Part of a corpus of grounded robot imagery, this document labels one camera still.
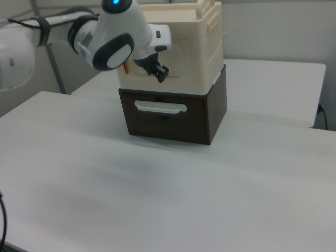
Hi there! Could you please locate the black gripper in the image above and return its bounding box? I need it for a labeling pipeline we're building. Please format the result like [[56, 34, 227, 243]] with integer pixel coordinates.
[[132, 52, 170, 83]]

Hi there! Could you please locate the cream plastic cabinet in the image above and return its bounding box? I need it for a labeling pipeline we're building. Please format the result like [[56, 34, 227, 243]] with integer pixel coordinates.
[[117, 0, 224, 96]]

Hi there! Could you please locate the dark brown drawer box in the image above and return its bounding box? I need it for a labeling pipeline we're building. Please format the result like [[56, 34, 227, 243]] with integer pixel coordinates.
[[118, 64, 227, 145]]

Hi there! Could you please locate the white drawer handle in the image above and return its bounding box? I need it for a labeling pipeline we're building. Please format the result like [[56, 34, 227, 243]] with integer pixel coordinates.
[[134, 100, 187, 116]]

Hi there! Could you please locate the grey metal partition post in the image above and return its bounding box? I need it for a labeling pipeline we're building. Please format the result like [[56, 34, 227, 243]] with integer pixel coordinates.
[[28, 0, 67, 95]]

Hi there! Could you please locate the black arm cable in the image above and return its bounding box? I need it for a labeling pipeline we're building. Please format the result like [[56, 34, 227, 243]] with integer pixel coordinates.
[[0, 17, 51, 47]]

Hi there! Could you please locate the black power cable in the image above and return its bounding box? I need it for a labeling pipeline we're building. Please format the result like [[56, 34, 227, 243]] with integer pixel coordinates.
[[317, 104, 329, 131]]

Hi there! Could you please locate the thin black cable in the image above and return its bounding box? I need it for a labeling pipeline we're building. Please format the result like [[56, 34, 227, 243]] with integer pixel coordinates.
[[0, 192, 9, 244]]

